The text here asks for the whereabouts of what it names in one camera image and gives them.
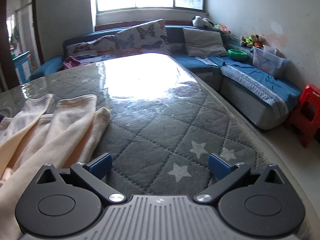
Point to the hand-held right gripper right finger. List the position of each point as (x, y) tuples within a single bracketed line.
[(220, 166)]

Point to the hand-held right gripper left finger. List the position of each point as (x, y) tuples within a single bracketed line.
[(100, 166)]

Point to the cream garment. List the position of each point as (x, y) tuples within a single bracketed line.
[(62, 135)]

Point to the blue sofa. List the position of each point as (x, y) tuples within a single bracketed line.
[(250, 97)]

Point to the blue sofa throw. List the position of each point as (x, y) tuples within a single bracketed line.
[(262, 82)]

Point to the red plastic stool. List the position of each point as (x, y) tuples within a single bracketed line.
[(307, 107)]

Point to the purple cloth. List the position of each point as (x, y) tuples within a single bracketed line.
[(70, 62)]

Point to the green bowl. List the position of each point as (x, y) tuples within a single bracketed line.
[(237, 53)]

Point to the clear plastic storage box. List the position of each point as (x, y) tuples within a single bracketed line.
[(268, 62)]

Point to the grey pillow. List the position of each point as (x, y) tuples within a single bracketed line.
[(203, 41)]

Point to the light blue cabinet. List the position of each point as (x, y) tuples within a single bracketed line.
[(22, 66)]

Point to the green brown plush toys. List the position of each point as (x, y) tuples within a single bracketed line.
[(251, 41)]

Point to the large butterfly print cushion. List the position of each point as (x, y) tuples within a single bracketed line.
[(145, 37)]

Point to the pink green toy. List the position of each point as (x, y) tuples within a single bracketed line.
[(221, 28)]

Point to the white plush toy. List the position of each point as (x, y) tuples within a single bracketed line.
[(200, 21)]

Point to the dark wooden door frame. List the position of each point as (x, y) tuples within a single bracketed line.
[(37, 30)]

